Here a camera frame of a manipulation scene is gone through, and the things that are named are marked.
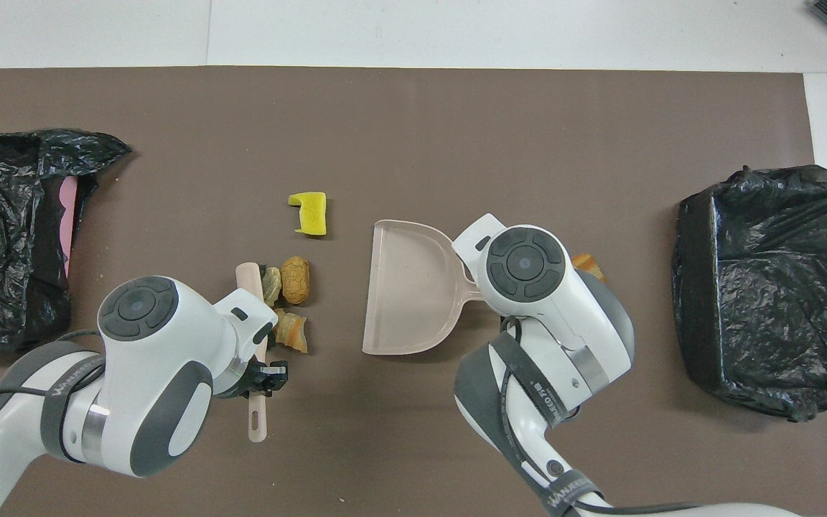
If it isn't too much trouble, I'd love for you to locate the brown bread roll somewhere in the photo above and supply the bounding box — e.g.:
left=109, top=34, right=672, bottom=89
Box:
left=281, top=256, right=311, bottom=306

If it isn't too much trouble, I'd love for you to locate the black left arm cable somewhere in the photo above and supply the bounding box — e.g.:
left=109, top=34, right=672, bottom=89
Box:
left=0, top=330, right=109, bottom=432

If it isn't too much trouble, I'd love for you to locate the beige hand brush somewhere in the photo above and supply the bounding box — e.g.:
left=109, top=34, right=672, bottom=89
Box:
left=235, top=262, right=268, bottom=442

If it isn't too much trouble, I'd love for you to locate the croissant piece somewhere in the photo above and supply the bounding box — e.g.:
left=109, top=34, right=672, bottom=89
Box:
left=571, top=253, right=607, bottom=284
left=274, top=309, right=309, bottom=354

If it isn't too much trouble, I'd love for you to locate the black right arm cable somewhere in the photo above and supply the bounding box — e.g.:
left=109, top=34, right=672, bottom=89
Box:
left=498, top=316, right=705, bottom=514

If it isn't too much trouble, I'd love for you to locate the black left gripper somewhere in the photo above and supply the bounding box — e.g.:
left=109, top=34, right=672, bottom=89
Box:
left=230, top=359, right=290, bottom=399

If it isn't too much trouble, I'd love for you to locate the beige plastic dustpan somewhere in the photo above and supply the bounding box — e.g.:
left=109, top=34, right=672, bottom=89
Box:
left=362, top=220, right=490, bottom=356

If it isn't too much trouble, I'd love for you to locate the brown table mat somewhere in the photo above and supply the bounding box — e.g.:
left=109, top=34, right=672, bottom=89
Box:
left=0, top=66, right=827, bottom=517

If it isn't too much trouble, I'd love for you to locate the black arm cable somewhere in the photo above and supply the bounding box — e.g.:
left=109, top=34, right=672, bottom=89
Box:
left=498, top=316, right=705, bottom=514
left=0, top=330, right=109, bottom=432

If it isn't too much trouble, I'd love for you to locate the pink plastic bin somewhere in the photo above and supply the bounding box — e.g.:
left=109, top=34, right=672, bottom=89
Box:
left=60, top=177, right=78, bottom=277

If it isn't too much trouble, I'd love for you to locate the yellow sponge piece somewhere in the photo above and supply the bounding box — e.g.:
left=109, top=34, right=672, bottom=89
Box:
left=288, top=192, right=328, bottom=236

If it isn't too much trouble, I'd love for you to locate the bin lined with black bag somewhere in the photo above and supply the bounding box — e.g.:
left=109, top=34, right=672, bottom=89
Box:
left=672, top=164, right=827, bottom=423

